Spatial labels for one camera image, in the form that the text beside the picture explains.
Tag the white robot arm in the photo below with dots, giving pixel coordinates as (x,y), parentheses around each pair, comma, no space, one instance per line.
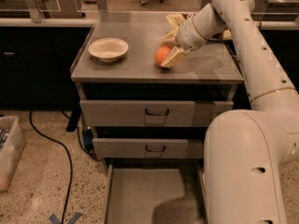
(243,148)

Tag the clear plastic bin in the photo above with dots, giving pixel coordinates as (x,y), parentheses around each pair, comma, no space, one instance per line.
(11,146)

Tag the bottom grey drawer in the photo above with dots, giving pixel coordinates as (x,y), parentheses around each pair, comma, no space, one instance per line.
(163,194)

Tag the blue power box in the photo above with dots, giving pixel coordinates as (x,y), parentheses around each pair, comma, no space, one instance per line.
(87,138)

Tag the grey drawer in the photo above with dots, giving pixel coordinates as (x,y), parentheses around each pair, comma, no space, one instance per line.
(148,148)
(125,113)
(163,194)

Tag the grey drawer cabinet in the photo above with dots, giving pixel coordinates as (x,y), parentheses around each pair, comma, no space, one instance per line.
(209,74)

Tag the brown chip bag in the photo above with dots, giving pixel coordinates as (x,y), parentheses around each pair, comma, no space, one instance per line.
(176,20)

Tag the steel table top right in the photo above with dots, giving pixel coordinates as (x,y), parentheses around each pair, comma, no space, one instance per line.
(275,10)

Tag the top grey drawer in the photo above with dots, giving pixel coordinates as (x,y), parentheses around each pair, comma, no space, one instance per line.
(125,113)

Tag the middle grey drawer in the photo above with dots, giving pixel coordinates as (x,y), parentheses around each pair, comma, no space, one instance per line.
(148,148)

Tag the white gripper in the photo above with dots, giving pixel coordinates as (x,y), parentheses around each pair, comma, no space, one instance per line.
(189,34)

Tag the orange fruit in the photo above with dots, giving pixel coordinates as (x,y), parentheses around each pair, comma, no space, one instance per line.
(161,54)

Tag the white bowl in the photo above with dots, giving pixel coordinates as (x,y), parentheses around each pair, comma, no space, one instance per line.
(108,50)

